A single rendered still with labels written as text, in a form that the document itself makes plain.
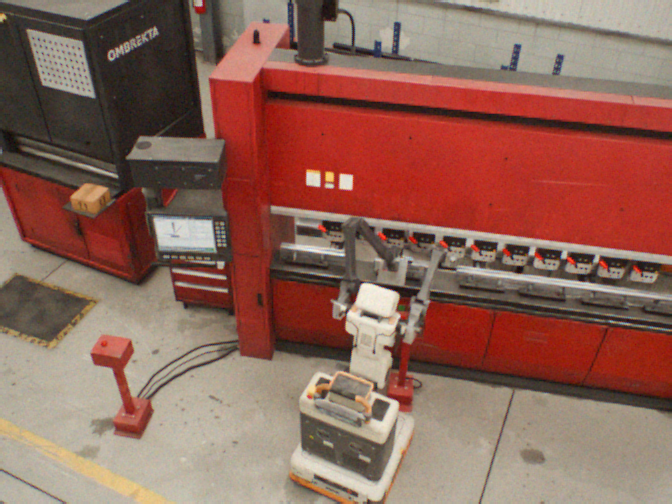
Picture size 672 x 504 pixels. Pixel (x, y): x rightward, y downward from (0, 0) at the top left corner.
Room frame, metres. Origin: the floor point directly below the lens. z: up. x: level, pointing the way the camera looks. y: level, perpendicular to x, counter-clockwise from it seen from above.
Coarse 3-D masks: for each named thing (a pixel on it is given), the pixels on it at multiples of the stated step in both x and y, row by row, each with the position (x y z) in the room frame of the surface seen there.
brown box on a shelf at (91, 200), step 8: (88, 184) 3.96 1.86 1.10; (80, 192) 3.86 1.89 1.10; (88, 192) 3.85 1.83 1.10; (96, 192) 3.86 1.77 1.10; (104, 192) 3.87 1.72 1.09; (72, 200) 3.79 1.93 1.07; (80, 200) 3.77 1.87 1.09; (88, 200) 3.76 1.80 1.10; (96, 200) 3.78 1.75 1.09; (104, 200) 3.85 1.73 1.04; (112, 200) 3.91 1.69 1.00; (64, 208) 3.80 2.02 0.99; (72, 208) 3.80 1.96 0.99; (80, 208) 3.77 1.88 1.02; (88, 208) 3.75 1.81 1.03; (96, 208) 3.75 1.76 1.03; (104, 208) 3.81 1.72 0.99; (88, 216) 3.71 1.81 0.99; (96, 216) 3.72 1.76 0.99
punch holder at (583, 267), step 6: (570, 252) 3.12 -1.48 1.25; (576, 252) 3.11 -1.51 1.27; (576, 258) 3.10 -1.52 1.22; (582, 258) 3.10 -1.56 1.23; (588, 258) 3.09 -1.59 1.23; (570, 264) 3.11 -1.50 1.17; (582, 264) 3.10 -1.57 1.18; (588, 264) 3.09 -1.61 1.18; (570, 270) 3.10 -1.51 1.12; (576, 270) 3.10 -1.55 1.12; (582, 270) 3.09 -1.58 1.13; (588, 270) 3.09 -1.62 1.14
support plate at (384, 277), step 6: (402, 264) 3.26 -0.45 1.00; (402, 270) 3.19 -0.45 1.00; (378, 276) 3.13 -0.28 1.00; (384, 276) 3.13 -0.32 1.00; (390, 276) 3.13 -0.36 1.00; (396, 276) 3.13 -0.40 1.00; (402, 276) 3.14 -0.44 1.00; (378, 282) 3.07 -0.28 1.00; (384, 282) 3.07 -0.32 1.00; (390, 282) 3.07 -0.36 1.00; (396, 282) 3.08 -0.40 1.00; (402, 282) 3.08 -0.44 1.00
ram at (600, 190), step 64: (320, 128) 3.38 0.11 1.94; (384, 128) 3.32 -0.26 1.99; (448, 128) 3.26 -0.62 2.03; (512, 128) 3.22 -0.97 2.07; (320, 192) 3.38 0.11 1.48; (384, 192) 3.31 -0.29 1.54; (448, 192) 3.25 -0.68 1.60; (512, 192) 3.19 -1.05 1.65; (576, 192) 3.13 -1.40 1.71; (640, 192) 3.07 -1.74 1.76
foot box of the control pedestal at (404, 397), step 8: (392, 376) 3.01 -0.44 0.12; (392, 384) 2.94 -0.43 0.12; (408, 384) 2.95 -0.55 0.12; (392, 392) 2.87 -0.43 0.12; (400, 392) 2.87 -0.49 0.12; (408, 392) 2.87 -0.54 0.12; (400, 400) 2.85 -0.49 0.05; (408, 400) 2.84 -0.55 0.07; (400, 408) 2.81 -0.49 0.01; (408, 408) 2.82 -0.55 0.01
